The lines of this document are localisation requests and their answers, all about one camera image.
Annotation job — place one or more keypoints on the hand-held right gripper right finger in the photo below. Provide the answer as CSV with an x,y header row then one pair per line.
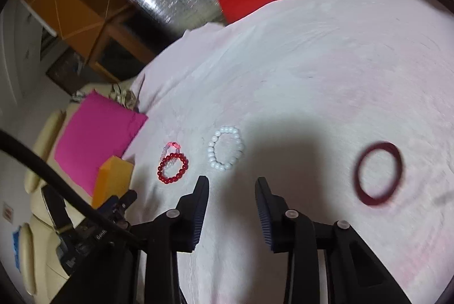
x,y
264,212

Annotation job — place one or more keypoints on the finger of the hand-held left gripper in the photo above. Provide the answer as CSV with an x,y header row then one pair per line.
x,y
119,203

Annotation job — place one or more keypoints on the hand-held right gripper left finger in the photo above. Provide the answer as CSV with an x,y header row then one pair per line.
x,y
199,208

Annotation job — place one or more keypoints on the orange cardboard box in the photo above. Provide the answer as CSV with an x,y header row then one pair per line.
x,y
113,178

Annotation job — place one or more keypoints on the magenta pillow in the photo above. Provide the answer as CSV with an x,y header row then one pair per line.
x,y
95,134

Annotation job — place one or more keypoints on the cream leather sofa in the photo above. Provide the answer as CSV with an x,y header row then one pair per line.
x,y
39,176

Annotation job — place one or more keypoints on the dark red bangle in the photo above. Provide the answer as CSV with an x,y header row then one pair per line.
x,y
359,183

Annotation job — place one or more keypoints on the floral cushion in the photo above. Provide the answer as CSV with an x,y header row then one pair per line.
x,y
124,98

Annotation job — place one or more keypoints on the pale pink blanket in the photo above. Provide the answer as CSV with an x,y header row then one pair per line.
x,y
319,77

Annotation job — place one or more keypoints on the wooden table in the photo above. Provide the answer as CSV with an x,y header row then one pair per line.
x,y
71,6

